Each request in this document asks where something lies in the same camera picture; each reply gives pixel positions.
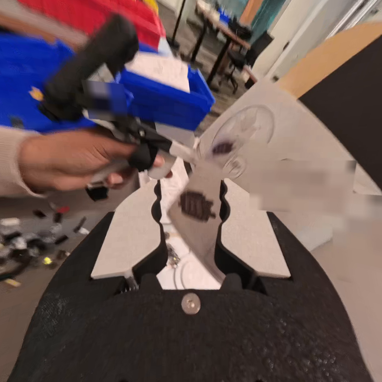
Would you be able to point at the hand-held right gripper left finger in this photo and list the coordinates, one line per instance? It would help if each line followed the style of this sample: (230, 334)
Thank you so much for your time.
(128, 238)

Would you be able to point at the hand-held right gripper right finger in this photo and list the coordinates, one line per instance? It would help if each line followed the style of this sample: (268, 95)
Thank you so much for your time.
(253, 241)

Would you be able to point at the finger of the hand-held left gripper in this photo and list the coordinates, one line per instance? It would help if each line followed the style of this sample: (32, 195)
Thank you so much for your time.
(186, 152)
(179, 135)

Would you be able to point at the instruction booklet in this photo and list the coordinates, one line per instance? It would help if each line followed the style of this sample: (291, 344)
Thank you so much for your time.
(286, 119)

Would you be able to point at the person's left forearm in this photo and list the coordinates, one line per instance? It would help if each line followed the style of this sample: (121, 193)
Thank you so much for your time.
(12, 161)

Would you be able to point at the wooden background desk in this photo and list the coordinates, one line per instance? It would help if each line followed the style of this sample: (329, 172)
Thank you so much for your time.
(226, 32)

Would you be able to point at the person's left hand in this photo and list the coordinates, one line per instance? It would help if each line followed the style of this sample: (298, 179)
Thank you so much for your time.
(74, 158)

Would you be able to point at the red plastic bin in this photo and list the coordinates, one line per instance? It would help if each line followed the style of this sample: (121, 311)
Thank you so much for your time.
(89, 15)

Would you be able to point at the white paper sheets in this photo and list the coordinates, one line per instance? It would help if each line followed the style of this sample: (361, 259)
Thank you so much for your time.
(161, 71)

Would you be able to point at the yellow plastic bin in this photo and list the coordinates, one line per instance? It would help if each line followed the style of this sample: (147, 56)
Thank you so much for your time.
(152, 4)

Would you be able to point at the pile of small bricks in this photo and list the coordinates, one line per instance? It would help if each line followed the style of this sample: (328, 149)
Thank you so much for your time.
(24, 244)

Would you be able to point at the black office chair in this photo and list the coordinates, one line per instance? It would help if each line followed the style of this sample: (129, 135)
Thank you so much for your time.
(256, 47)

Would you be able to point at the black partition panel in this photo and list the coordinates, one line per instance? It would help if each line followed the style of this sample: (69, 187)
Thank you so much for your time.
(352, 104)

